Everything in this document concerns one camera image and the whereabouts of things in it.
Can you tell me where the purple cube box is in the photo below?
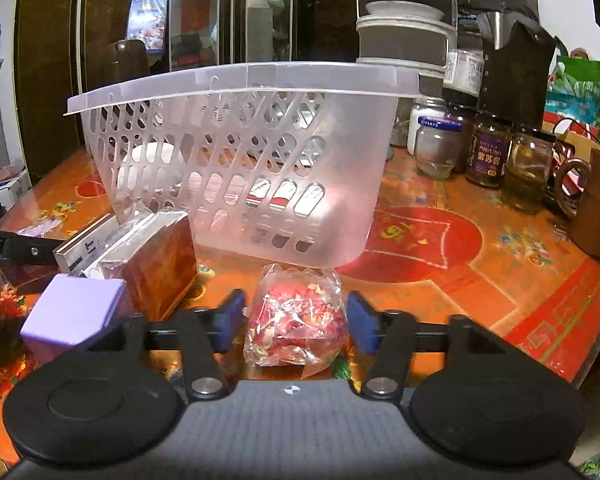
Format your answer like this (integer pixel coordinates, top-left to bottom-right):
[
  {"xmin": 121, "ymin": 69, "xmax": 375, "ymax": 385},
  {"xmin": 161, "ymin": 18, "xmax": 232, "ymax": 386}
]
[{"xmin": 19, "ymin": 273, "xmax": 129, "ymax": 362}]

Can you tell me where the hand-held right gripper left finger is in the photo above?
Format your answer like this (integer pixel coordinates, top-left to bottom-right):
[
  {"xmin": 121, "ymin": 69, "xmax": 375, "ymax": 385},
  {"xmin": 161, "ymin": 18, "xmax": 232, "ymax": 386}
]
[{"xmin": 87, "ymin": 289, "xmax": 247, "ymax": 404}]

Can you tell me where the clear perforated plastic basket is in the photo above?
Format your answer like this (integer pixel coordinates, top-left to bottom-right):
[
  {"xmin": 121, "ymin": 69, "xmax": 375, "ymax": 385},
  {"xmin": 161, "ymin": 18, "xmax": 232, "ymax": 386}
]
[{"xmin": 65, "ymin": 62, "xmax": 421, "ymax": 269}]

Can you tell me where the empty clear glass jar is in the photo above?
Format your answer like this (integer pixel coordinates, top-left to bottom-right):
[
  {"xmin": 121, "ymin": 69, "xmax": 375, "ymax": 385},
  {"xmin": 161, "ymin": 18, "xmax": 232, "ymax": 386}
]
[{"xmin": 501, "ymin": 127, "xmax": 557, "ymax": 212}]

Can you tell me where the silver striped box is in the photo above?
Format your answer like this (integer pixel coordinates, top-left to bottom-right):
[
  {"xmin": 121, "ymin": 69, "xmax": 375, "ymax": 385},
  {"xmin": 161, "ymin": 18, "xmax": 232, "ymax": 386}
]
[{"xmin": 52, "ymin": 213, "xmax": 117, "ymax": 277}]

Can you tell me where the blue wall poster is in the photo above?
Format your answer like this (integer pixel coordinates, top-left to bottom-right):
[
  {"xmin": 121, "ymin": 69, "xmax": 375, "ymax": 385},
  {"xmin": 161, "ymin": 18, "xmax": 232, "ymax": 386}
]
[{"xmin": 126, "ymin": 0, "xmax": 174, "ymax": 54}]

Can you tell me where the glass jar with blue label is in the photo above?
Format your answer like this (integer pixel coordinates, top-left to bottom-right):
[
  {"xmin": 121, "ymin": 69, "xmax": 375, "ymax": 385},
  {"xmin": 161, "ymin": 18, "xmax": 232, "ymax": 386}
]
[{"xmin": 414, "ymin": 116, "xmax": 464, "ymax": 179}]

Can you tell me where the brown wood-pattern box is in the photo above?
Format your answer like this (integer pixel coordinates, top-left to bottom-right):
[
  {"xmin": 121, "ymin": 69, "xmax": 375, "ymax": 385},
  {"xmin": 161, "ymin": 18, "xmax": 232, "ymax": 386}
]
[{"xmin": 99, "ymin": 209, "xmax": 200, "ymax": 322}]

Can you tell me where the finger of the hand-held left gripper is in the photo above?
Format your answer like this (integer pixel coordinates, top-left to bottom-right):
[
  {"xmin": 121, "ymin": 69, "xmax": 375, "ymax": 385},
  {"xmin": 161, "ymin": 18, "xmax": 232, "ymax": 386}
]
[{"xmin": 1, "ymin": 231, "xmax": 57, "ymax": 270}]

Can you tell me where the orange printed tablecloth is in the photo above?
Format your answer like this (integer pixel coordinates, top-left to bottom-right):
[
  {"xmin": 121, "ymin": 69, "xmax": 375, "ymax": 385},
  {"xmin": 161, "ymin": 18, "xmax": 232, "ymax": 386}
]
[{"xmin": 0, "ymin": 125, "xmax": 600, "ymax": 466}]

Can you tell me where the white labelled jar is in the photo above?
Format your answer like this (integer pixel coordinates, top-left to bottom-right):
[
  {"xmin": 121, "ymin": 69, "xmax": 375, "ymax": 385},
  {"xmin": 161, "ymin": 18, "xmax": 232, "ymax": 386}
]
[{"xmin": 444, "ymin": 49, "xmax": 486, "ymax": 97}]

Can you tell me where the green shopping bag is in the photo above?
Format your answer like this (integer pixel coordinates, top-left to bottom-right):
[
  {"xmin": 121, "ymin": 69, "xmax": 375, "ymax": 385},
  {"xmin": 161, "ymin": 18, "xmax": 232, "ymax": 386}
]
[{"xmin": 544, "ymin": 54, "xmax": 600, "ymax": 157}]

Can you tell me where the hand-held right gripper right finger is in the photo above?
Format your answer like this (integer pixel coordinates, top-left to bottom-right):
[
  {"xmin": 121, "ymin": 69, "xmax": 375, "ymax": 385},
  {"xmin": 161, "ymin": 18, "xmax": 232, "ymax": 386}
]
[{"xmin": 347, "ymin": 291, "xmax": 507, "ymax": 404}]

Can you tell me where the clear bag of red candy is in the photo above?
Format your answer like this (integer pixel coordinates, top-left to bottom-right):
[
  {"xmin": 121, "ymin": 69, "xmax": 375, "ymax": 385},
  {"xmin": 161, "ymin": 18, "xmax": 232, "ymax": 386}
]
[{"xmin": 243, "ymin": 262, "xmax": 351, "ymax": 380}]

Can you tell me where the glass jar with white lid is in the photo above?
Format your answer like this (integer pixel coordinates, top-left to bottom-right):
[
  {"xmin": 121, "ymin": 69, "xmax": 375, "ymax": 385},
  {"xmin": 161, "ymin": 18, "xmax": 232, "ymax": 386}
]
[{"xmin": 406, "ymin": 96, "xmax": 448, "ymax": 157}]

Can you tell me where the black knife block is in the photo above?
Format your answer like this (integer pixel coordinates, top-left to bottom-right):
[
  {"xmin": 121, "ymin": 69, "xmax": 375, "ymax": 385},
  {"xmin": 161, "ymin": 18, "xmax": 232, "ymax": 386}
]
[{"xmin": 477, "ymin": 10, "xmax": 562, "ymax": 133}]

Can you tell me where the red and white packet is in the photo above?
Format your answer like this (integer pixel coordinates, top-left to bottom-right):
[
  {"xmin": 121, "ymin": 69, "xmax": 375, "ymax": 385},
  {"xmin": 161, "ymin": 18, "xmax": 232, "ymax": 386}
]
[{"xmin": 245, "ymin": 179, "xmax": 326, "ymax": 217}]

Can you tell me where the dark jar with purple label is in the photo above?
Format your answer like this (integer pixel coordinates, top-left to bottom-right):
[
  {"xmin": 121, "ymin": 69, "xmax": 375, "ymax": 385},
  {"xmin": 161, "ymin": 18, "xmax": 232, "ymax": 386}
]
[{"xmin": 465, "ymin": 113, "xmax": 514, "ymax": 189}]

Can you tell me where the white round dish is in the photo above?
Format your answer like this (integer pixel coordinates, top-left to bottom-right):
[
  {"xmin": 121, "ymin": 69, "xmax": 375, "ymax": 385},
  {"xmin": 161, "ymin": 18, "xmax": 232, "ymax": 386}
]
[{"xmin": 117, "ymin": 142, "xmax": 191, "ymax": 202}]

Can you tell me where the stack of grey food containers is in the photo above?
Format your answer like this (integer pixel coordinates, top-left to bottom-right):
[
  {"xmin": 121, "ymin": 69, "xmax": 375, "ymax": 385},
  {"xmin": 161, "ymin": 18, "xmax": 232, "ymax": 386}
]
[{"xmin": 355, "ymin": 0, "xmax": 459, "ymax": 80}]

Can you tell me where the dark wooden cabinet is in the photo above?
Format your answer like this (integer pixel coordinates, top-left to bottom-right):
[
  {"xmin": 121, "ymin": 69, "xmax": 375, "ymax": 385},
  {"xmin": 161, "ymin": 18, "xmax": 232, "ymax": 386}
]
[{"xmin": 17, "ymin": 0, "xmax": 361, "ymax": 183}]

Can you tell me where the white cardboard box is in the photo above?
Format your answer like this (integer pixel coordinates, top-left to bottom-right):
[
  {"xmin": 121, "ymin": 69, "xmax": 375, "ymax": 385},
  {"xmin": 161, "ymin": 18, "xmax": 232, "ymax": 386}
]
[{"xmin": 0, "ymin": 169, "xmax": 32, "ymax": 212}]

